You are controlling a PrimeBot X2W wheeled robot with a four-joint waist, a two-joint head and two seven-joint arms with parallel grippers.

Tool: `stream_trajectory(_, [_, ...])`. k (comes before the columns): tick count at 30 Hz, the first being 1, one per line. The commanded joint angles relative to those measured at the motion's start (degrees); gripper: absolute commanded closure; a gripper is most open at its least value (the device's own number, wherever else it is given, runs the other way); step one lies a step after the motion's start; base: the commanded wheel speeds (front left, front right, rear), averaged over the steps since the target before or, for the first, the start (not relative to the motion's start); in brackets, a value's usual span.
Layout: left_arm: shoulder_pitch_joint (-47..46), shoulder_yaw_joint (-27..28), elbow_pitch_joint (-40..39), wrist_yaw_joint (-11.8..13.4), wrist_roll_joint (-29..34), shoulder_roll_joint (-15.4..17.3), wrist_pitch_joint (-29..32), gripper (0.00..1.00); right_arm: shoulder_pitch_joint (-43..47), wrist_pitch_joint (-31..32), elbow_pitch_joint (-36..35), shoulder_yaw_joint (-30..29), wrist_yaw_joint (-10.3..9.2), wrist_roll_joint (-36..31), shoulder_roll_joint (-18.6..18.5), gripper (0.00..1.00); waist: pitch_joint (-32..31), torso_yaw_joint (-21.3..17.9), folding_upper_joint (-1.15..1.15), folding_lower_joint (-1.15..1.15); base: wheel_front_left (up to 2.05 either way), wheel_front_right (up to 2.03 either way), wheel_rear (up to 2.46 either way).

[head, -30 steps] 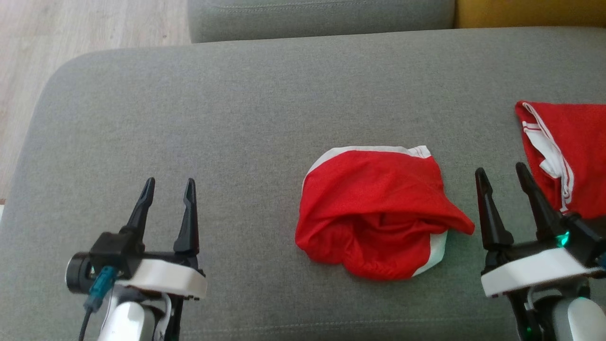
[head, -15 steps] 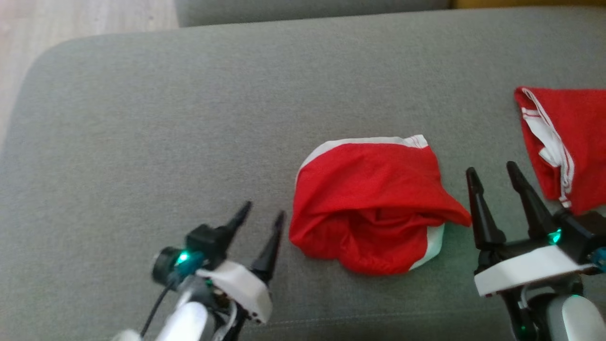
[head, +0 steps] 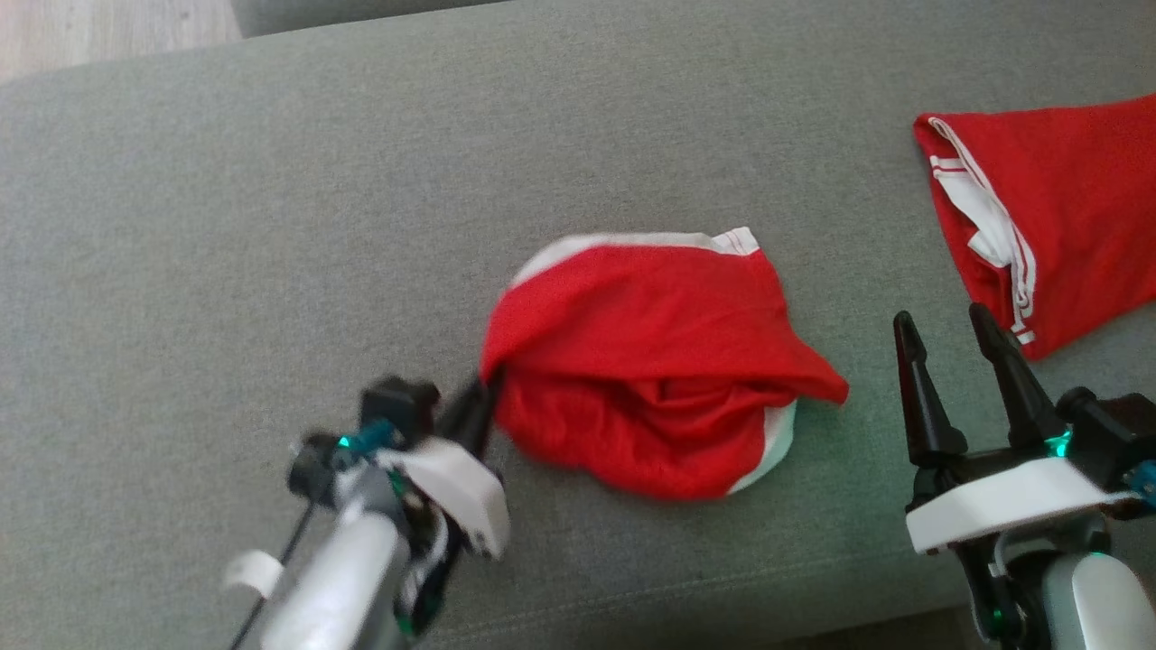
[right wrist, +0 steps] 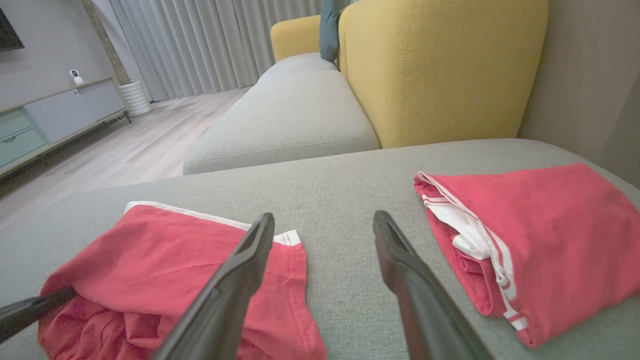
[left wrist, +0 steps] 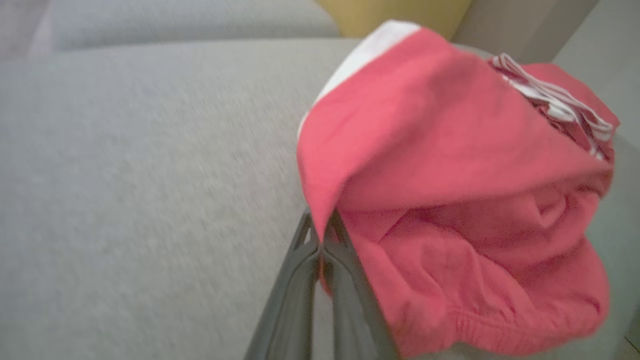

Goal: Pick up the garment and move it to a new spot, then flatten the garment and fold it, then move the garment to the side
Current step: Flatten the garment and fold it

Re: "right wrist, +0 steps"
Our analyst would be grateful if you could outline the yellow sofa armrest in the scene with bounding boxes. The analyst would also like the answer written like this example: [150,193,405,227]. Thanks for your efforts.
[270,15,322,63]

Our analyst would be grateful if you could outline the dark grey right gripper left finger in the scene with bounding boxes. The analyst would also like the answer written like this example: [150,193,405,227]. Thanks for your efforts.
[152,212,276,360]

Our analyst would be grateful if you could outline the large grey sofa chaise cushion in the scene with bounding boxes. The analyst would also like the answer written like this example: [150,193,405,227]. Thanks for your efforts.
[0,138,640,360]

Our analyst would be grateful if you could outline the long grey sofa seat cushion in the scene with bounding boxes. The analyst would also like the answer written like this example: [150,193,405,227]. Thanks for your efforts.
[182,69,381,176]

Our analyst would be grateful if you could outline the indoor plant with brown trunk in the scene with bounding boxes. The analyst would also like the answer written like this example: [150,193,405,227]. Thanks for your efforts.
[81,0,132,86]

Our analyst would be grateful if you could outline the red shorts with white stripes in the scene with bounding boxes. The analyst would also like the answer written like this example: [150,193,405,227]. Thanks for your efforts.
[37,201,328,360]

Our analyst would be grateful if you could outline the short grey sofa seat cushion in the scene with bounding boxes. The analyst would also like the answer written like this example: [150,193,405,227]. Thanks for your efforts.
[257,52,338,81]

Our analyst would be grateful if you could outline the blue throw pillow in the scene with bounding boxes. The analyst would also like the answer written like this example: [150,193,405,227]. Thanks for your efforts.
[319,0,351,62]

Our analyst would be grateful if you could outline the red basketball jersey number 23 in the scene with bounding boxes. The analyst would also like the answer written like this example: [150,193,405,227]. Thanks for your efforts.
[414,162,640,349]

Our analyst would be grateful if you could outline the black television screen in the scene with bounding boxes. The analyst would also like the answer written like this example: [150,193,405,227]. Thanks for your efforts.
[0,7,25,52]

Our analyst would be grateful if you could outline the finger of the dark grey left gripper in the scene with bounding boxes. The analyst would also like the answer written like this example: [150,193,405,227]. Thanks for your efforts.
[0,286,78,345]

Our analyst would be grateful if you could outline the grey and green TV cabinet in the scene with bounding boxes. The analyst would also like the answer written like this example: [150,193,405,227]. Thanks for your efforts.
[0,76,132,176]

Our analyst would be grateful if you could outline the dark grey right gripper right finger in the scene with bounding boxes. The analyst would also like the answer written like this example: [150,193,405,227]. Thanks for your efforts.
[372,210,496,360]

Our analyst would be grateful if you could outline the white ribbed plant pot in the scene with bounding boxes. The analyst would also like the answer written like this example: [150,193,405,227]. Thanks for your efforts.
[119,80,152,117]

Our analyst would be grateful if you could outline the yellow sofa backrest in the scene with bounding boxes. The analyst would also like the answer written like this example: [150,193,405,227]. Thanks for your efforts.
[337,0,549,149]

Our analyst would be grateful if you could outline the grey pleated curtain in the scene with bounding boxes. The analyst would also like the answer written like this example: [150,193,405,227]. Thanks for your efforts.
[92,0,323,102]

